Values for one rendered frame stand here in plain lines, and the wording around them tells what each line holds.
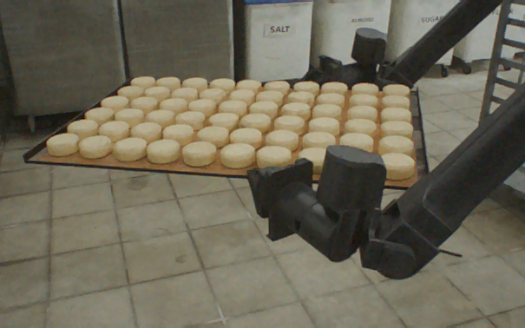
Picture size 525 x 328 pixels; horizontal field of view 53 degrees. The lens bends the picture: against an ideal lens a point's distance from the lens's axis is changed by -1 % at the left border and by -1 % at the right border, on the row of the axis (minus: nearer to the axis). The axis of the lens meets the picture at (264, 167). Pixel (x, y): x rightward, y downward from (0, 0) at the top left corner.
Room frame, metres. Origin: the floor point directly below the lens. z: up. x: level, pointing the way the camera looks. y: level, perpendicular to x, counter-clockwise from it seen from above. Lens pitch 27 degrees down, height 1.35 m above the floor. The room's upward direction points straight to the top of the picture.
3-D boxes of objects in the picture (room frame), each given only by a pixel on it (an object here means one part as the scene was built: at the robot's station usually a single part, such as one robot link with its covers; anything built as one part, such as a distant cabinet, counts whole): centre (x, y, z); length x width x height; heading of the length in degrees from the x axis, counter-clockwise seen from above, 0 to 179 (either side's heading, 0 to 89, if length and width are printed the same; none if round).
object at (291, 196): (0.57, -0.05, 1.00); 0.07 x 0.07 x 0.10; 33
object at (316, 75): (1.06, -0.10, 0.99); 0.09 x 0.07 x 0.07; 123
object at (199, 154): (0.72, 0.10, 1.01); 0.05 x 0.05 x 0.02
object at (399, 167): (0.66, -0.18, 1.02); 0.05 x 0.05 x 0.02
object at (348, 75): (1.10, -0.16, 1.00); 0.07 x 0.07 x 0.10; 33
